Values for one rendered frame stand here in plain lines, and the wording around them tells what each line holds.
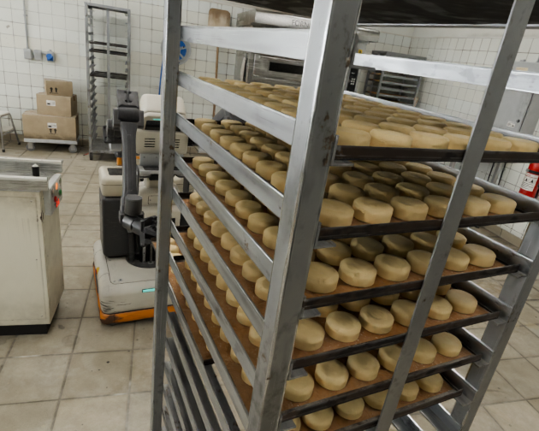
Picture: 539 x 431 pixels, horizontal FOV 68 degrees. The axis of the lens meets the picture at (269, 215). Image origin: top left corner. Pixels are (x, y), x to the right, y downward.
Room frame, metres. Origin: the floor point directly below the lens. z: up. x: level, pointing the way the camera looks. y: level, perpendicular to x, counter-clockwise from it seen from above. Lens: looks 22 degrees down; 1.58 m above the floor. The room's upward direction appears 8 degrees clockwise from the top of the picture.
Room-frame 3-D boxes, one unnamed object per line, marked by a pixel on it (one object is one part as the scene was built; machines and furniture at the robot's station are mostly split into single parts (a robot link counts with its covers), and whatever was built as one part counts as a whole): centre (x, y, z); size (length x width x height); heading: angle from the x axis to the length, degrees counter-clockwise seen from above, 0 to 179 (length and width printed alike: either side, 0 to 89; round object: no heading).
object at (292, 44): (0.67, 0.09, 1.59); 0.64 x 0.03 x 0.03; 29
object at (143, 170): (1.98, 0.58, 0.92); 0.28 x 0.16 x 0.22; 119
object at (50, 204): (1.89, 1.11, 0.77); 0.24 x 0.04 x 0.14; 17
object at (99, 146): (5.25, 2.25, 0.93); 0.64 x 0.51 x 1.78; 20
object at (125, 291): (2.24, 0.72, 0.16); 0.67 x 0.64 x 0.25; 29
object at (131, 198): (1.33, 0.49, 0.99); 0.12 x 0.09 x 0.12; 27
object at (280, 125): (0.67, 0.09, 1.50); 0.64 x 0.03 x 0.03; 29
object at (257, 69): (5.78, -0.09, 1.00); 1.56 x 1.20 x 2.01; 107
